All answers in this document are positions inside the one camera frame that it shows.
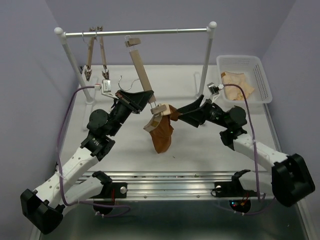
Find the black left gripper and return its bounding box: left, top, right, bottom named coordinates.
left=107, top=89, right=153, bottom=137

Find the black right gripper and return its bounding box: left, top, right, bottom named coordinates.
left=177, top=93, right=230, bottom=129

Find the wooden clip hanger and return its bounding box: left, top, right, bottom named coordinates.
left=96, top=36, right=110, bottom=80
left=83, top=36, right=97, bottom=82
left=124, top=35, right=167, bottom=116

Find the brown underwear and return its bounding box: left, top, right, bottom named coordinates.
left=143, top=103, right=181, bottom=154

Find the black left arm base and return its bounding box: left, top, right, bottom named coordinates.
left=90, top=171, right=129, bottom=218

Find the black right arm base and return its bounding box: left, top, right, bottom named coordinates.
left=210, top=169, right=257, bottom=214

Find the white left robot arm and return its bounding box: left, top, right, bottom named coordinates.
left=20, top=90, right=154, bottom=235

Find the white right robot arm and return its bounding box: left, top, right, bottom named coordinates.
left=177, top=95, right=316, bottom=207

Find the beige cloth in basket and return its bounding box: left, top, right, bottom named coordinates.
left=220, top=71, right=255, bottom=101

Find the white plastic basket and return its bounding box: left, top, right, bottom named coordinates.
left=216, top=55, right=273, bottom=106

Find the white clothes rack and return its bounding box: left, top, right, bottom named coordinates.
left=54, top=21, right=218, bottom=131

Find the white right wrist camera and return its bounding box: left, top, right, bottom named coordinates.
left=207, top=82, right=224, bottom=103

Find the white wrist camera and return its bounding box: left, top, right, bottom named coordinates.
left=207, top=82, right=224, bottom=103
left=94, top=79, right=117, bottom=99

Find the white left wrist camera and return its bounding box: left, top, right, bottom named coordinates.
left=94, top=79, right=117, bottom=99

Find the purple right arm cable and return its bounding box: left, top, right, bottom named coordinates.
left=218, top=83, right=277, bottom=216

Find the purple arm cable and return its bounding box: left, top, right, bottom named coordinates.
left=218, top=83, right=277, bottom=216
left=56, top=84, right=131, bottom=218

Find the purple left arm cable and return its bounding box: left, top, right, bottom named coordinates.
left=56, top=84, right=131, bottom=218

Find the aluminium mounting rail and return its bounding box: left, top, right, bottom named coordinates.
left=41, top=171, right=305, bottom=201

